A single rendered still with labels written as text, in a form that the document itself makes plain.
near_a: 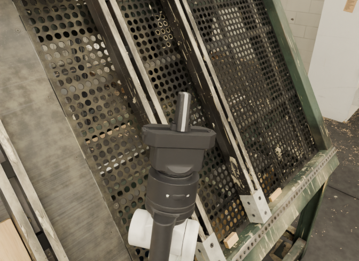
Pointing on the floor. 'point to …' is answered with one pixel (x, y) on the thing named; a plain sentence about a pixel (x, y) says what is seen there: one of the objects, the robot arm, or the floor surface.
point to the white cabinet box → (337, 56)
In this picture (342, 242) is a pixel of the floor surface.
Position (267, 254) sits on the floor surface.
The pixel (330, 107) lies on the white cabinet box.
